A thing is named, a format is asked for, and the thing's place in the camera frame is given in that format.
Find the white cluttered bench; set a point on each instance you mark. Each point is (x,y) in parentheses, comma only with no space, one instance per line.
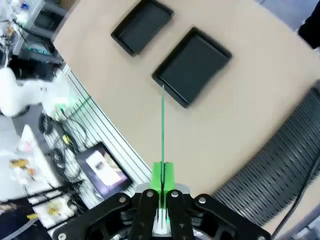
(27,140)

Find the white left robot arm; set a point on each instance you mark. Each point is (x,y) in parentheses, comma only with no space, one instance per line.
(15,100)

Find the green circuit board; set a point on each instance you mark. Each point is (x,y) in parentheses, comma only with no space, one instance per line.
(162,130)

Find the black equipment crate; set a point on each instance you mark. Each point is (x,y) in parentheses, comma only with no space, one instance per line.
(47,20)

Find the yellow plug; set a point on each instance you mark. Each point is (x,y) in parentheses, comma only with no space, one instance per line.
(66,139)

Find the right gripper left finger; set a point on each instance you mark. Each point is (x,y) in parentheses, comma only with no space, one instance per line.
(157,175)

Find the black ESD tray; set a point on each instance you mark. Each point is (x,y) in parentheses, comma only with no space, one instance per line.
(192,67)
(142,27)

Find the black slotted board rack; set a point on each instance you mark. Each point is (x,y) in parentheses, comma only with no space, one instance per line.
(280,162)

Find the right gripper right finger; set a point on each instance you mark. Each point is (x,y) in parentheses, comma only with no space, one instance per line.
(170,175)

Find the black tablet screen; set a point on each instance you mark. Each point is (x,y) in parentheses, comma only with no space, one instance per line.
(105,170)

